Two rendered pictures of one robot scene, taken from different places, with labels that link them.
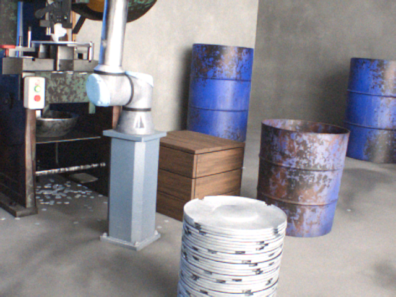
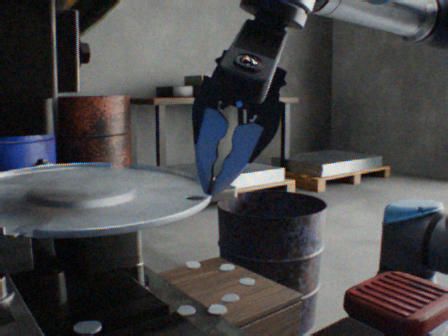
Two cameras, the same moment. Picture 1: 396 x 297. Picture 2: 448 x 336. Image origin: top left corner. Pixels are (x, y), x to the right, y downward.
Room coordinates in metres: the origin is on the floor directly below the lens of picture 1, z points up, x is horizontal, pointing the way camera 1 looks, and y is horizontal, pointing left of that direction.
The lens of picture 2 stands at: (2.01, 1.16, 0.89)
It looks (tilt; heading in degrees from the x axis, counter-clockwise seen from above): 9 degrees down; 281
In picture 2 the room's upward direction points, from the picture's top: straight up
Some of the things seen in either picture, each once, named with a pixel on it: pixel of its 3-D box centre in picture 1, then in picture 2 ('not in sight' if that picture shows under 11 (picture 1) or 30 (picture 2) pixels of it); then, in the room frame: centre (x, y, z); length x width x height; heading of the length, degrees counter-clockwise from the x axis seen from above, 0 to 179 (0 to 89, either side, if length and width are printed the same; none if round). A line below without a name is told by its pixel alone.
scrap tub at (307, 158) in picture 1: (299, 175); (270, 261); (2.13, -0.48, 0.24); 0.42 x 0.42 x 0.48
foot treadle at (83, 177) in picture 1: (58, 171); not in sight; (2.25, 0.71, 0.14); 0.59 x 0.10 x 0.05; 48
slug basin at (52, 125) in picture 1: (46, 124); not in sight; (2.34, 0.81, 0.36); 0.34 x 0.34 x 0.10
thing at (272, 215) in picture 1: (235, 212); not in sight; (1.24, -0.11, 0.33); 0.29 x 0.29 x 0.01
